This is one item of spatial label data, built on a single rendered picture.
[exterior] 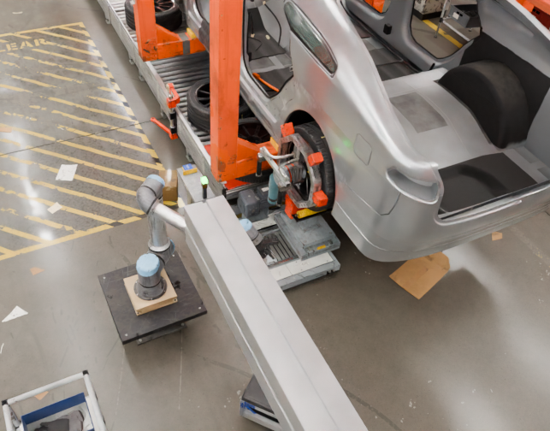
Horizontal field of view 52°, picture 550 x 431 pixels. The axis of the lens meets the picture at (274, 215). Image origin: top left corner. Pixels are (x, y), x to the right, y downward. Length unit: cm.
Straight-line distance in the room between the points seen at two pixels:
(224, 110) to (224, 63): 38
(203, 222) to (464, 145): 376
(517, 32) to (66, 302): 397
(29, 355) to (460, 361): 307
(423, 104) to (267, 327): 400
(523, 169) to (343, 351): 195
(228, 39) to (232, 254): 291
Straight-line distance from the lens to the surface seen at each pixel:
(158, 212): 342
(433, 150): 448
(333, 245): 462
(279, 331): 90
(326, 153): 392
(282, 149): 428
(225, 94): 401
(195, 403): 397
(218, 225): 104
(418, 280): 478
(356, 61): 360
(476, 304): 482
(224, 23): 374
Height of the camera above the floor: 357
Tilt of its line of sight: 46 degrees down
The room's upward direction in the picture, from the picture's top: 6 degrees clockwise
